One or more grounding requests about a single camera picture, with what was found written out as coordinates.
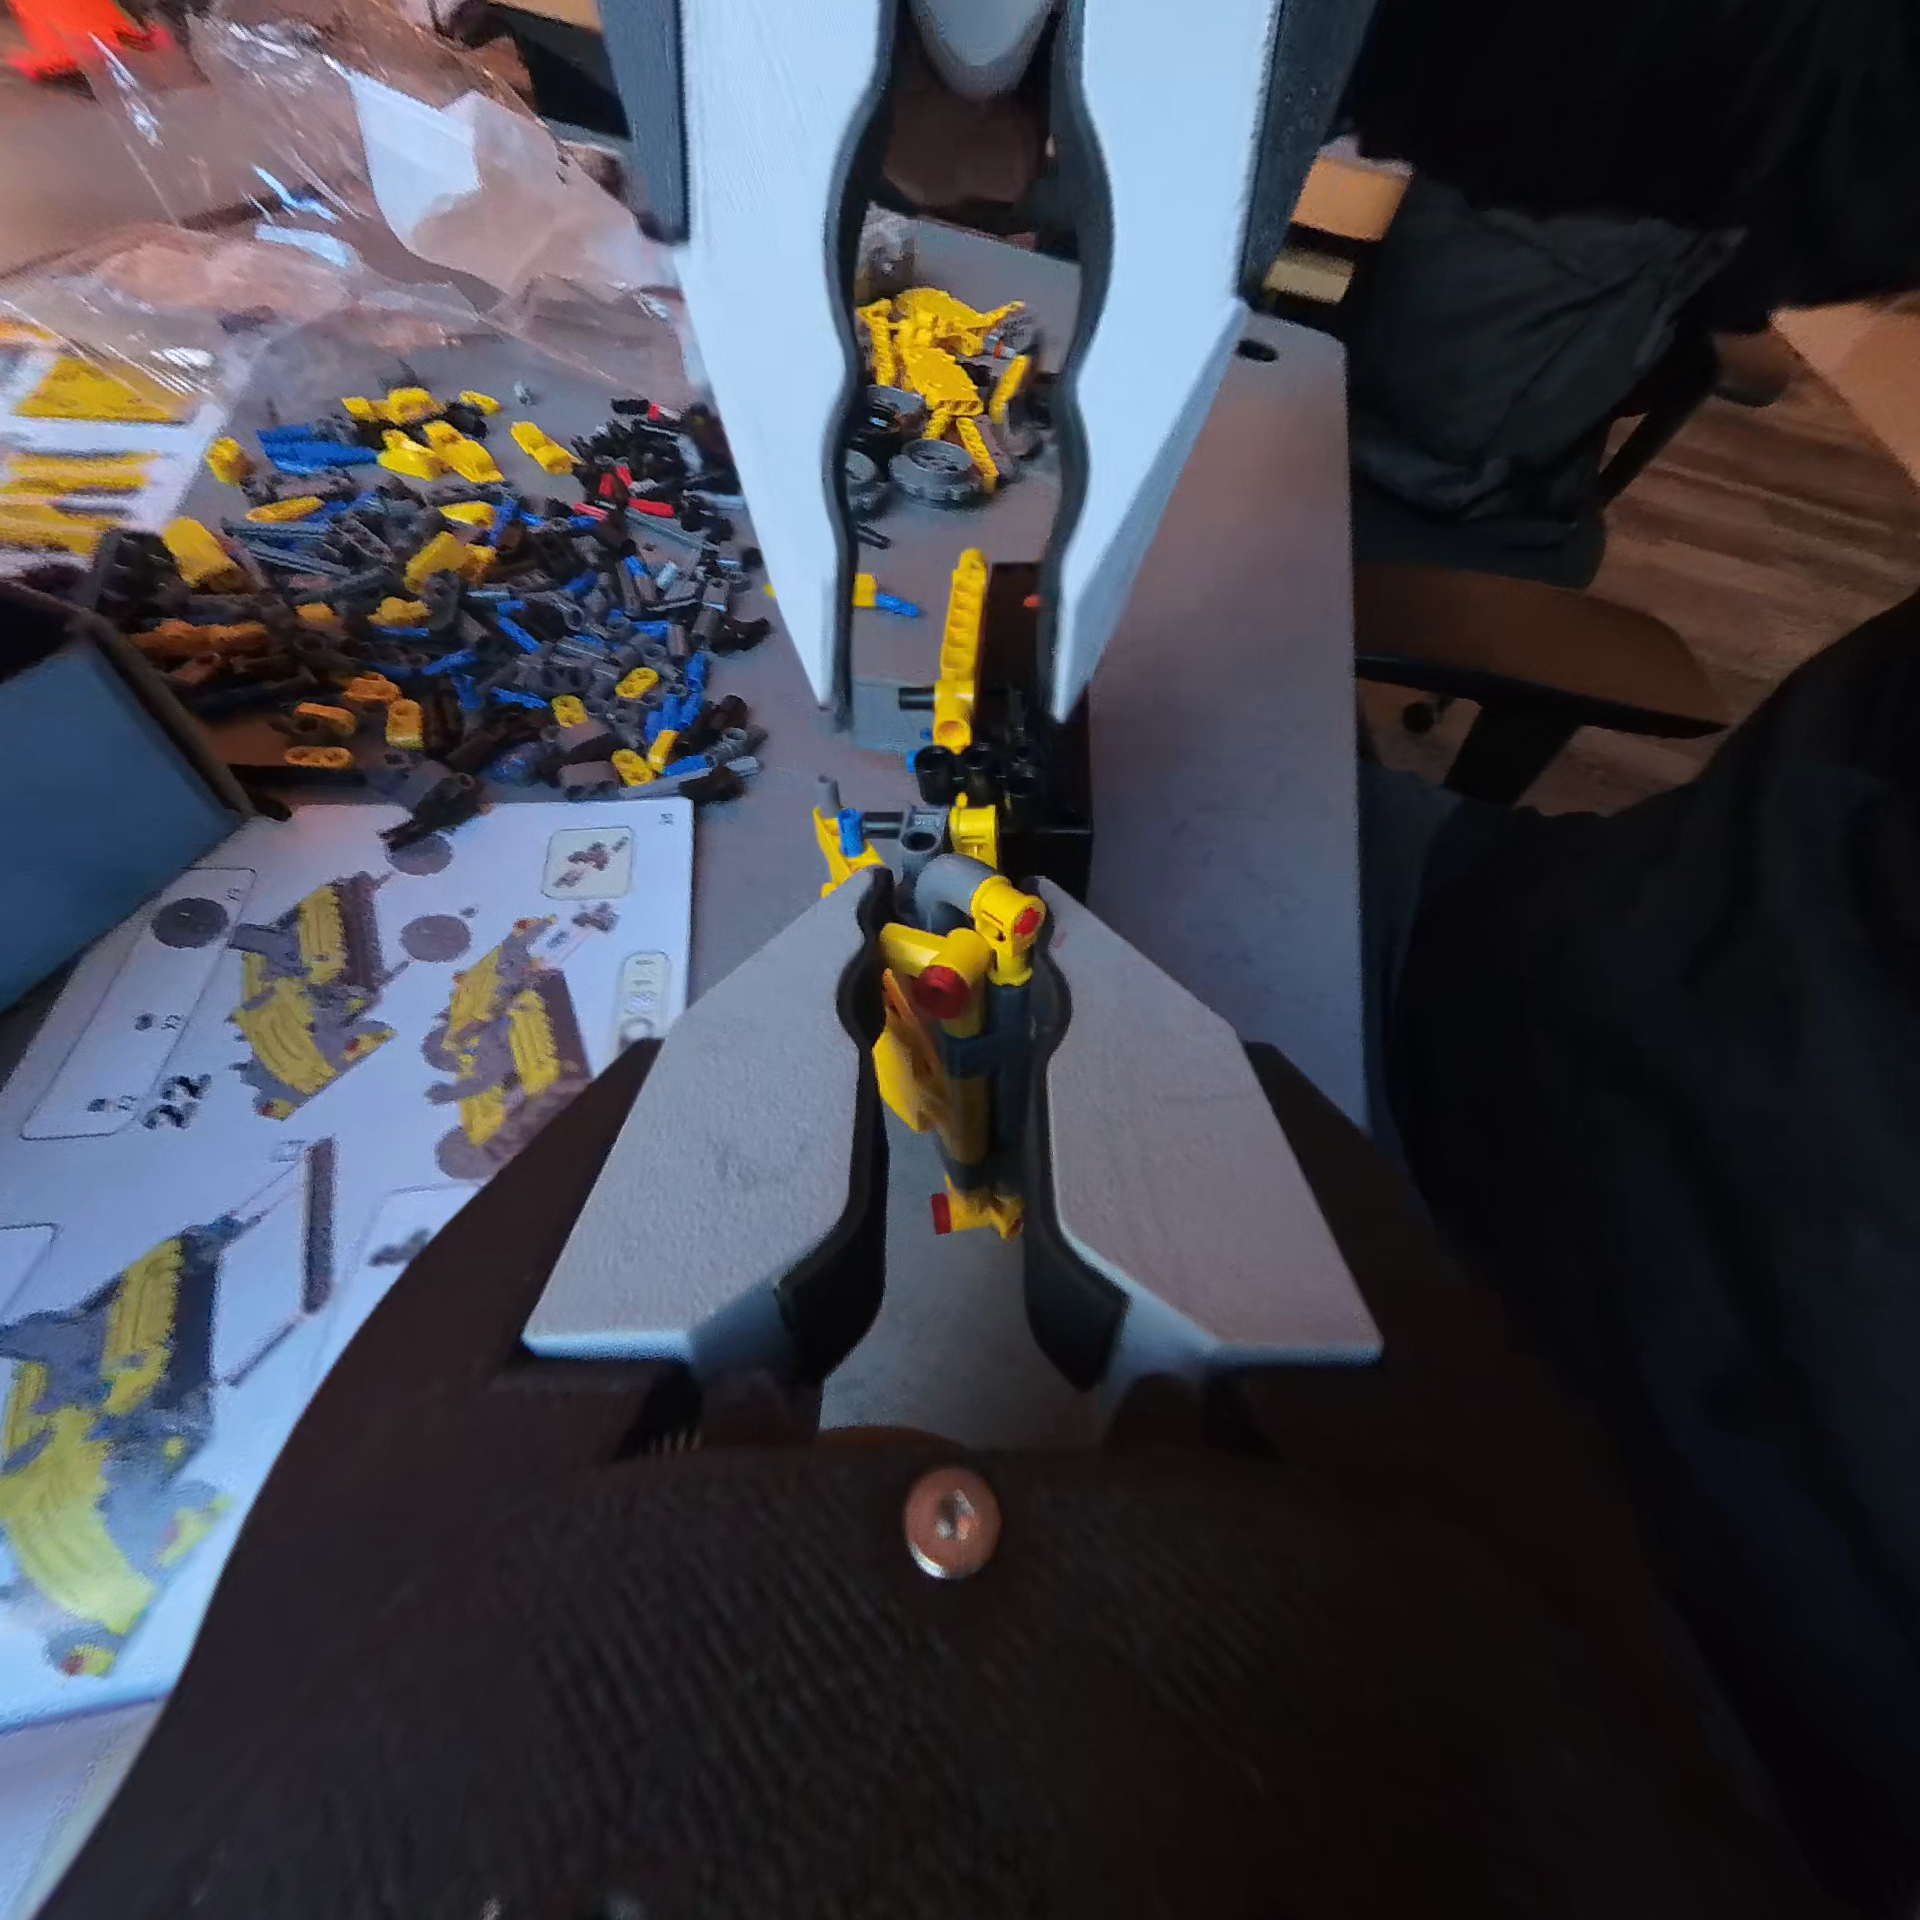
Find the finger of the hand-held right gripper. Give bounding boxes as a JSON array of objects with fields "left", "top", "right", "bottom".
[
  {"left": 1048, "top": 0, "right": 1288, "bottom": 723},
  {"left": 672, "top": 0, "right": 906, "bottom": 711}
]

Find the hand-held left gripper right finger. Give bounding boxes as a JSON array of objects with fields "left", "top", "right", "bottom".
[{"left": 1024, "top": 879, "right": 1385, "bottom": 1390}]

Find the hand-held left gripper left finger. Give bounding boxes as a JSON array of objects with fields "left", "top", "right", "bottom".
[{"left": 522, "top": 866, "right": 895, "bottom": 1390}]

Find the yellow black toy vehicle model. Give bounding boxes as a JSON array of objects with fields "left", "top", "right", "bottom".
[{"left": 810, "top": 547, "right": 1095, "bottom": 1243}]

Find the person's right forearm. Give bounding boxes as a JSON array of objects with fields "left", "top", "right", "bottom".
[{"left": 1319, "top": 0, "right": 1920, "bottom": 339}]

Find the grey work desk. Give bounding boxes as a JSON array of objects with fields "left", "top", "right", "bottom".
[{"left": 0, "top": 60, "right": 1367, "bottom": 1443}]

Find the person's right hand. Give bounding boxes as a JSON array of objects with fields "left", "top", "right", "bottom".
[{"left": 879, "top": 94, "right": 1070, "bottom": 220}]

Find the heap of yellow toy beams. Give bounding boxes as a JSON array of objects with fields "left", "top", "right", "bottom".
[{"left": 855, "top": 287, "right": 1039, "bottom": 438}]

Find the pile of black red pins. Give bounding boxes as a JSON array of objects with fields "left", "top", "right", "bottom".
[{"left": 576, "top": 393, "right": 752, "bottom": 550}]

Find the group of grey toy wheels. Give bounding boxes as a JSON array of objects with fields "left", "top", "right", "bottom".
[{"left": 844, "top": 382, "right": 1052, "bottom": 519}]

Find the building instruction booklet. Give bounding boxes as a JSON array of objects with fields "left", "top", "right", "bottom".
[{"left": 0, "top": 796, "right": 700, "bottom": 1736}]

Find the pile of mixed small pieces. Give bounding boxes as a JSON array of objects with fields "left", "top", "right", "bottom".
[{"left": 89, "top": 387, "right": 776, "bottom": 849}]

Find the clear crumpled plastic bag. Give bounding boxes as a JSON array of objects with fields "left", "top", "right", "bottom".
[{"left": 0, "top": 0, "right": 694, "bottom": 378}]

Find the yellow black sticker sheet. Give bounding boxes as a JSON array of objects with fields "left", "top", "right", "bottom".
[{"left": 0, "top": 323, "right": 227, "bottom": 564}]

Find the blue cardboard box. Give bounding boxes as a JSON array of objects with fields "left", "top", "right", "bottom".
[{"left": 0, "top": 577, "right": 256, "bottom": 1016}]

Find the orange red plastic item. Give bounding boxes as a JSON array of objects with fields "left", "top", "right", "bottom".
[{"left": 0, "top": 0, "right": 168, "bottom": 86}]

